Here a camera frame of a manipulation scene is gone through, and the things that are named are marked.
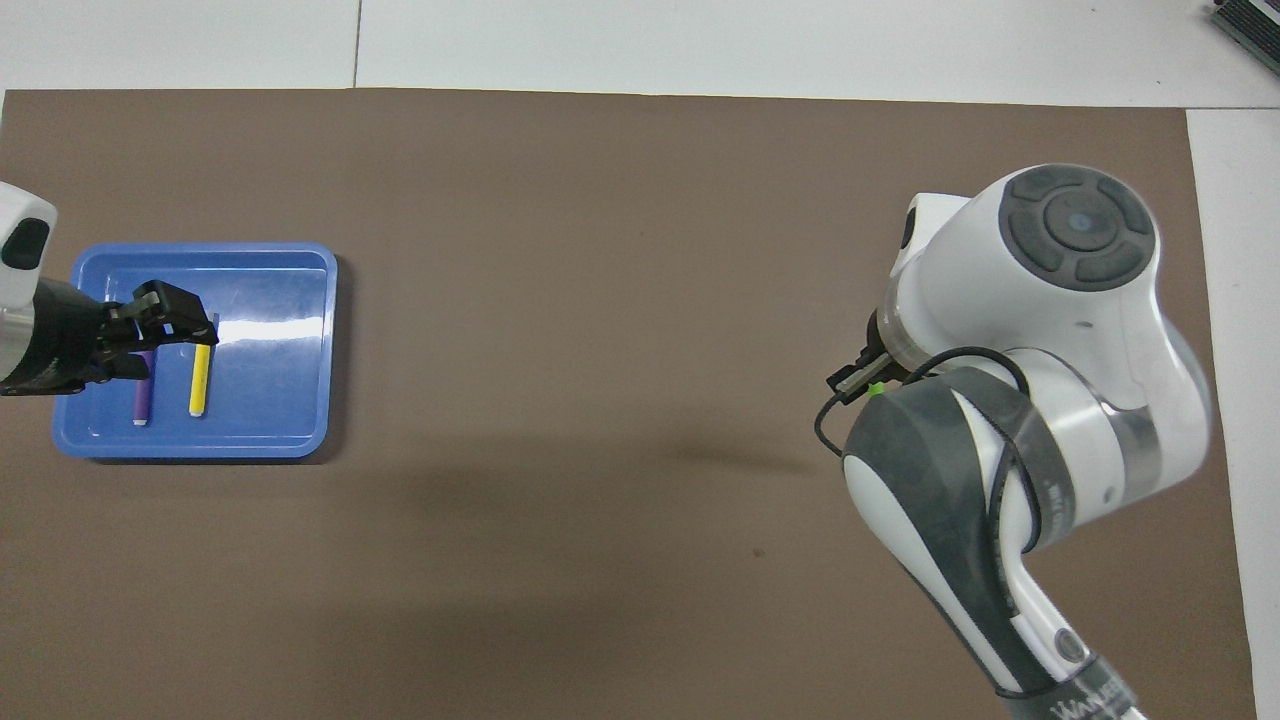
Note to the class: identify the blue plastic tray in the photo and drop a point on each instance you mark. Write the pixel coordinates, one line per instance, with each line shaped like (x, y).
(270, 400)

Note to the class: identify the brown table mat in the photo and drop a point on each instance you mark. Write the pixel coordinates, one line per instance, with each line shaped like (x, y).
(500, 300)

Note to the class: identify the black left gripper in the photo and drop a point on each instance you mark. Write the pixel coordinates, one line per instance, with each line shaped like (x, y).
(70, 340)

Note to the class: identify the grey ridged device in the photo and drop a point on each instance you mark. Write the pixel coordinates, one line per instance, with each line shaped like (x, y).
(1252, 25)

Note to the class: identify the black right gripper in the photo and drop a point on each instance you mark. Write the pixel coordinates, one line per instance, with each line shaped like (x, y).
(878, 352)

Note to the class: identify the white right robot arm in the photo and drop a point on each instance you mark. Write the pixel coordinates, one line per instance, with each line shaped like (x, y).
(1050, 330)

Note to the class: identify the purple highlighter pen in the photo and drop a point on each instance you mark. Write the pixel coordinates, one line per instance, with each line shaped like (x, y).
(143, 400)

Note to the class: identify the yellow highlighter pen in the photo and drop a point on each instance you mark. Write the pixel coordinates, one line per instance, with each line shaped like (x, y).
(200, 385)

